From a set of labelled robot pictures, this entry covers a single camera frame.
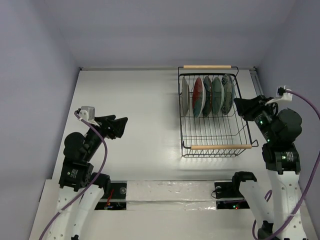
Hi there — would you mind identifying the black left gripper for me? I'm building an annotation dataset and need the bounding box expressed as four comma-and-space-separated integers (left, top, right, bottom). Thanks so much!
84, 114, 128, 160

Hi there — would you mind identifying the blue floral white plate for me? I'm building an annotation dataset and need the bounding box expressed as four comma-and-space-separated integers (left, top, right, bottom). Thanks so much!
221, 74, 235, 115

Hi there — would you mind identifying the light green flower plate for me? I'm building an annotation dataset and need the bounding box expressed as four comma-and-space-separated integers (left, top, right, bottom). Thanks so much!
212, 77, 224, 115

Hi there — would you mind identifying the dark teal blossom plate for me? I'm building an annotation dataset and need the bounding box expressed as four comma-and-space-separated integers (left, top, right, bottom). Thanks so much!
202, 76, 213, 117

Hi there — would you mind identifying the red and teal flower plate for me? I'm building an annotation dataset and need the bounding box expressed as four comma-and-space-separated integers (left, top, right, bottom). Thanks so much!
192, 77, 206, 118

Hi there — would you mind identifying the grey deer plate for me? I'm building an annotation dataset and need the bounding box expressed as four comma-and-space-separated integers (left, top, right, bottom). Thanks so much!
181, 76, 190, 117

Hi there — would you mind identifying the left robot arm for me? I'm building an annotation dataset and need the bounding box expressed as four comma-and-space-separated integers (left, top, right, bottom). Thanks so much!
41, 109, 128, 240

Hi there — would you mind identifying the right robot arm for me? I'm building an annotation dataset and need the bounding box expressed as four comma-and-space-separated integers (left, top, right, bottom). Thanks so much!
230, 95, 307, 240

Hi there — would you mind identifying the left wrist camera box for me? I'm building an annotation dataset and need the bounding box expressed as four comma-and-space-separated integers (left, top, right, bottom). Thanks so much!
76, 106, 97, 125

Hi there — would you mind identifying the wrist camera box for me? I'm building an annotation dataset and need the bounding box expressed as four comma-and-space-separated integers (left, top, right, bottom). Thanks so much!
265, 85, 293, 106
76, 106, 97, 125

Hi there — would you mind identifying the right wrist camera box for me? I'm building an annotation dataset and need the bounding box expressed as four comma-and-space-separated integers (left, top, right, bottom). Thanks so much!
265, 85, 293, 106

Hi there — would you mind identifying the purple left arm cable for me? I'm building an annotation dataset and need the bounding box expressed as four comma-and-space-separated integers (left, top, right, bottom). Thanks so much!
37, 111, 109, 240

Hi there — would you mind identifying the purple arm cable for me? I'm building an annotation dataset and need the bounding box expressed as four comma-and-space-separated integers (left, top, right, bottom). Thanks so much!
251, 90, 320, 240
37, 111, 109, 240

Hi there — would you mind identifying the black wire dish rack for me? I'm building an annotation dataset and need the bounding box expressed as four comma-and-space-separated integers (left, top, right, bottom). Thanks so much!
177, 66, 259, 158

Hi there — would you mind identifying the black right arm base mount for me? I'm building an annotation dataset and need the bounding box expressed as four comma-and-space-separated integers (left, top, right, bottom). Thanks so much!
211, 171, 257, 200

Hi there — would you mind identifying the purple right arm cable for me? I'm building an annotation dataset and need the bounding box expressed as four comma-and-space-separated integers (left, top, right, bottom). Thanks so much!
251, 90, 320, 240

